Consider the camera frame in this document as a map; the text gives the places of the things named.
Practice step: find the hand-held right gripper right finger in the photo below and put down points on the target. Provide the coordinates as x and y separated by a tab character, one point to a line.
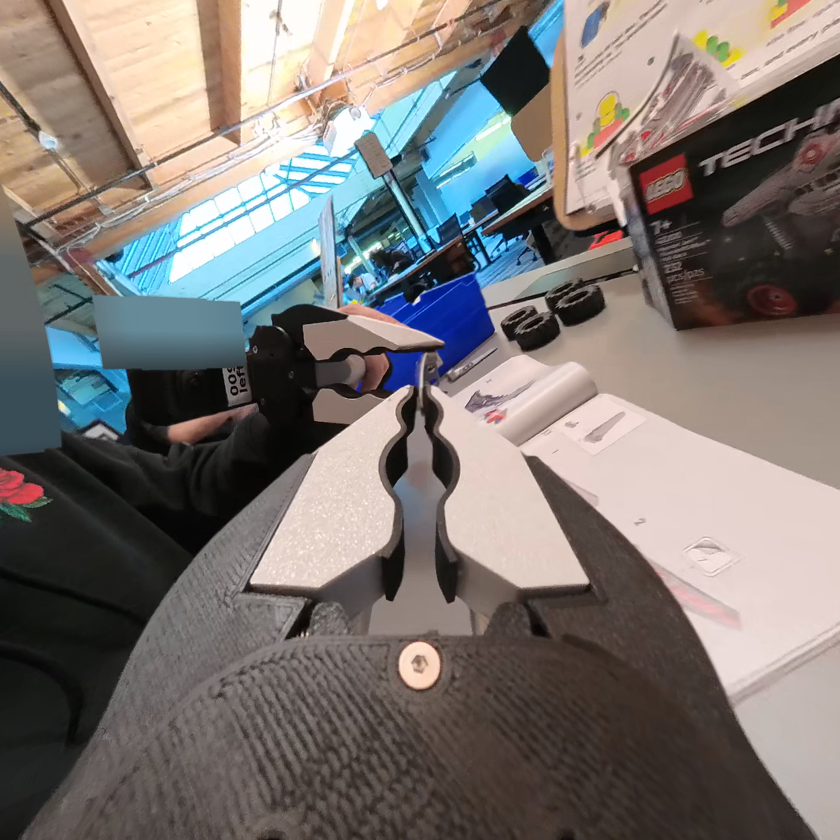
512	512

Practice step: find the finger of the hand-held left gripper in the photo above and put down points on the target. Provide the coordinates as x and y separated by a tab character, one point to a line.
341	405
380	336

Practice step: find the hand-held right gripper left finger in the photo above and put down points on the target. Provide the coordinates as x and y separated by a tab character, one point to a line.
328	512

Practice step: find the grey toy panel with sticker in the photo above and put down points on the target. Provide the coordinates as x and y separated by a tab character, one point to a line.
428	377

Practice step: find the person's left forearm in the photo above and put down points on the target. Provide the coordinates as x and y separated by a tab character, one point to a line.
216	472

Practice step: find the grey desk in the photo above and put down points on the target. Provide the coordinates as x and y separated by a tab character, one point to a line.
689	374

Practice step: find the person's left hand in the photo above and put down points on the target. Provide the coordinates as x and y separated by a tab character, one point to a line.
371	313

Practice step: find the small blue storage bin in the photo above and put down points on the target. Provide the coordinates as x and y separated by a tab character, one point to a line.
439	315

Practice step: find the grey marker pen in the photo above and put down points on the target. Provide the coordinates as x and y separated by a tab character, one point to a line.
471	365

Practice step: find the black toy tyre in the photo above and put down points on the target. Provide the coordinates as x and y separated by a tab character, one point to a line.
576	302
533	331

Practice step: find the white instruction booklet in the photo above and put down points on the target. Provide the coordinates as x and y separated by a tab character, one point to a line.
689	492

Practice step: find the person's black rose sweater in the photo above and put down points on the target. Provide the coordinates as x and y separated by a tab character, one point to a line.
59	590

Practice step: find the black monitor screen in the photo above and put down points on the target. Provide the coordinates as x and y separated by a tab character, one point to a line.
515	69

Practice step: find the black toy brick set box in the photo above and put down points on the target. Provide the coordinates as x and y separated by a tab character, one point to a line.
741	229

